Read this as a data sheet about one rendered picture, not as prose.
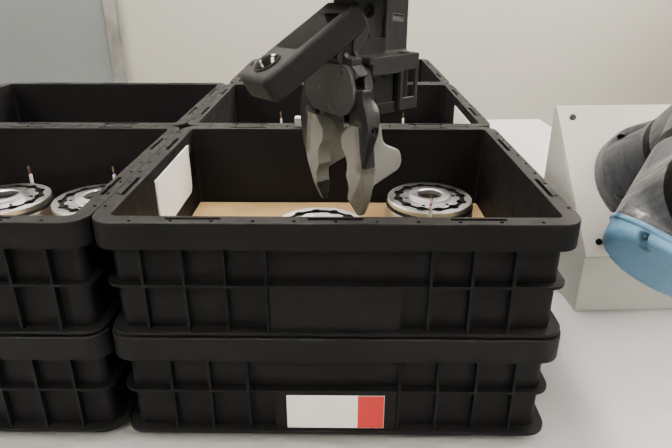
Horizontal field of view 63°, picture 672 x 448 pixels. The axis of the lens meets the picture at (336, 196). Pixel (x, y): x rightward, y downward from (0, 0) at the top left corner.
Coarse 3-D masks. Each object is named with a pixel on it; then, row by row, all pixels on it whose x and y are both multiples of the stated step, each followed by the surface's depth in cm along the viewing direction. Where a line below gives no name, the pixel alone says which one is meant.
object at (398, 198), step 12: (396, 192) 69; (408, 192) 68; (456, 192) 69; (396, 204) 65; (408, 204) 65; (420, 204) 65; (444, 204) 65; (456, 204) 65; (468, 204) 65; (420, 216) 63; (432, 216) 62; (444, 216) 62
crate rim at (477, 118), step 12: (228, 84) 98; (240, 84) 98; (300, 84) 98; (408, 84) 98; (420, 84) 98; (432, 84) 98; (444, 84) 98; (216, 96) 88; (456, 96) 88; (204, 108) 81; (468, 108) 81; (192, 120) 74; (204, 120) 76; (480, 120) 74
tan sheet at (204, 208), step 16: (208, 208) 72; (224, 208) 72; (240, 208) 72; (256, 208) 72; (272, 208) 72; (288, 208) 72; (304, 208) 72; (352, 208) 72; (368, 208) 72; (384, 208) 72
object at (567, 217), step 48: (96, 240) 45; (144, 240) 44; (192, 240) 44; (240, 240) 44; (288, 240) 44; (336, 240) 44; (384, 240) 44; (432, 240) 44; (480, 240) 44; (528, 240) 44; (576, 240) 45
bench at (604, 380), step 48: (528, 144) 143; (576, 336) 68; (624, 336) 68; (576, 384) 60; (624, 384) 60; (0, 432) 54; (48, 432) 54; (96, 432) 54; (144, 432) 54; (576, 432) 54; (624, 432) 54
